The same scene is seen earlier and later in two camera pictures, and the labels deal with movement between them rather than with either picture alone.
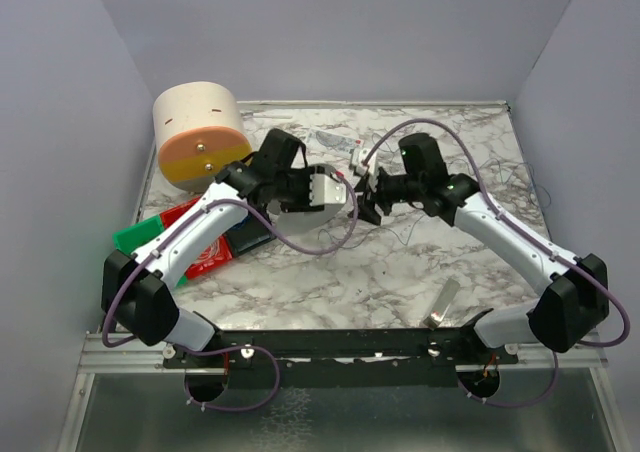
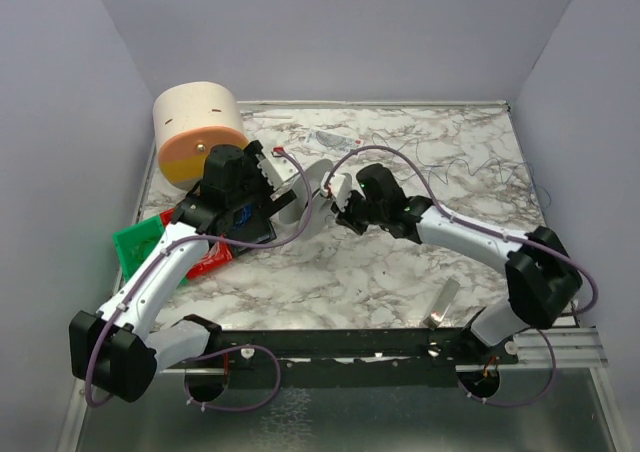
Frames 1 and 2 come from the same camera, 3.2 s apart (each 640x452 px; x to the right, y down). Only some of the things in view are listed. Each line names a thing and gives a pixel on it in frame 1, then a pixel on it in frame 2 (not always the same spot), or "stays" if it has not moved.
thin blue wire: (420, 217) -> (465, 166)
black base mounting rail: (339, 358) stays
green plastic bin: (133, 236) stays
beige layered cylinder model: (200, 129) stays
